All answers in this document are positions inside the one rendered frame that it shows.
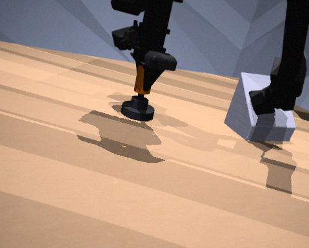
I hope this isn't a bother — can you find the orange knob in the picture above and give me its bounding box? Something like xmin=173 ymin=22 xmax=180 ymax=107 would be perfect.
xmin=134 ymin=66 xmax=151 ymax=95

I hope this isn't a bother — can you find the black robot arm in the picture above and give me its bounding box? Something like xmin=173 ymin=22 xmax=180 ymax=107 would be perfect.
xmin=111 ymin=0 xmax=309 ymax=115

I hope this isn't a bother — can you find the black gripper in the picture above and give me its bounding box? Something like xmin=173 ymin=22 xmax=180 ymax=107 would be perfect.
xmin=128 ymin=18 xmax=177 ymax=91

